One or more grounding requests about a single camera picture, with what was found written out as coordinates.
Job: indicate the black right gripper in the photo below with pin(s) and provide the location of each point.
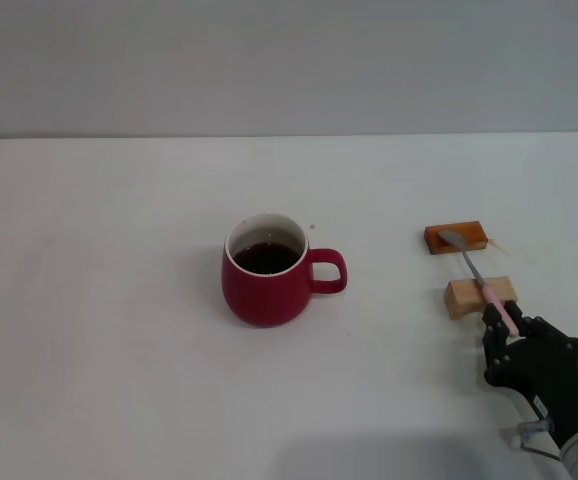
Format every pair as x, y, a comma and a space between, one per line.
539, 367

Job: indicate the red ceramic mug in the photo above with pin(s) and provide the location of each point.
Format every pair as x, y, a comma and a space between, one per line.
264, 300

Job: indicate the dark brown coffee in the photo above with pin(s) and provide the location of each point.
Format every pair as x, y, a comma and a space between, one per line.
266, 257

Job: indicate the light wooden block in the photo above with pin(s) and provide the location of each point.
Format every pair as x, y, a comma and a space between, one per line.
461, 297

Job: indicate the orange wooden block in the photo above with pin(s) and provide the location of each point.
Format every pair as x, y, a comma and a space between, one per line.
474, 232

